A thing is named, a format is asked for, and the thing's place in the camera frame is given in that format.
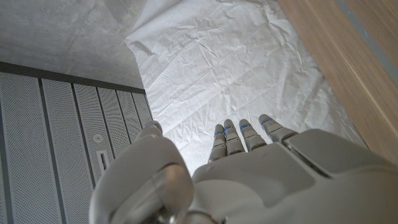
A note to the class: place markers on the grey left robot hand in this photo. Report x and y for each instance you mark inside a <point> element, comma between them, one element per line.
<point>264,186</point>

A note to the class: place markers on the white backdrop cloth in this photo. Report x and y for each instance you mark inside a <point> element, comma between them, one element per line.
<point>217,62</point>

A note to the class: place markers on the rectangular ceiling fixture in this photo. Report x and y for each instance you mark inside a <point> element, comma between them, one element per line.
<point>102,160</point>

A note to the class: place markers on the round ceiling fixture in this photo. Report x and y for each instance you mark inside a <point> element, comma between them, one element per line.
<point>97,138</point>

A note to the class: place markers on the grey tape line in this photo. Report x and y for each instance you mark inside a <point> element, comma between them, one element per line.
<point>373,40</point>

